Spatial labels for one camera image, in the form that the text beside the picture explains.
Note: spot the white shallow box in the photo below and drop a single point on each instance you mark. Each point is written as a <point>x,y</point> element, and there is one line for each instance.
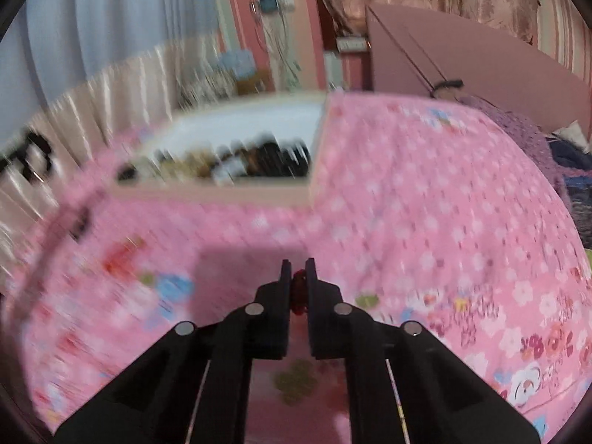
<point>231,120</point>

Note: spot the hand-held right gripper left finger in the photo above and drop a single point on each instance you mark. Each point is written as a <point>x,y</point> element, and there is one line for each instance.
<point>273,319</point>

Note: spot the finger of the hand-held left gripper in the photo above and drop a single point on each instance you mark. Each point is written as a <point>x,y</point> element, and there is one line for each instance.
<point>42,148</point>

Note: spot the pale blue curtain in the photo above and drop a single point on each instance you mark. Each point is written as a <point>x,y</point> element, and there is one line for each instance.
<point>120,18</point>

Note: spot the wall socket with blue charger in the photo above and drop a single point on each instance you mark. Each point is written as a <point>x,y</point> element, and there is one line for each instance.
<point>270,2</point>

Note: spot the black and white gift bag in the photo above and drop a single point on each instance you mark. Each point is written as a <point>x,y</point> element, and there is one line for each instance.
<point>203,85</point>

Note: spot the purple blanket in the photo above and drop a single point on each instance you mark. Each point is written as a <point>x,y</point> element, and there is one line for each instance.
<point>508,134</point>

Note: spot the red knot charm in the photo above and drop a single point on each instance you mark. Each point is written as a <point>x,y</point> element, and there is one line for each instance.
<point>299,292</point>

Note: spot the white pillow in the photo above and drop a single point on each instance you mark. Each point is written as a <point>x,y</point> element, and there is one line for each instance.
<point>578,136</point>

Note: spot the white satin cloth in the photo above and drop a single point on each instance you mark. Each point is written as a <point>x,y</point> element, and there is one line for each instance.
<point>92,101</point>

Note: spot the beige braided hair band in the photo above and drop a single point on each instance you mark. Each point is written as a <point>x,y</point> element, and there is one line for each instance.
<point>185,164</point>

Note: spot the light blue paper bag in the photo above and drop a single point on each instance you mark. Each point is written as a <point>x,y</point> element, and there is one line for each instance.
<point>237,62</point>

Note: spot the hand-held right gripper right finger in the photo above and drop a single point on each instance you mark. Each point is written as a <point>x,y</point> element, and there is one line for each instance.
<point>326,319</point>

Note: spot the white power strip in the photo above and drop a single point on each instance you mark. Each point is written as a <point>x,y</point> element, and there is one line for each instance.
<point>350,44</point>

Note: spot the pink headboard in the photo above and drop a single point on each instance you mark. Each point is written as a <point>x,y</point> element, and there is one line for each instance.
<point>485,69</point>

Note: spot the dark blue patterned quilt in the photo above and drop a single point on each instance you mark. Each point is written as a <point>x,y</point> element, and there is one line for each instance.
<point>576,180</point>

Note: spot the green cartoon blanket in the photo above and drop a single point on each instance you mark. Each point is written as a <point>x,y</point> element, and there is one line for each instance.
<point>589,263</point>

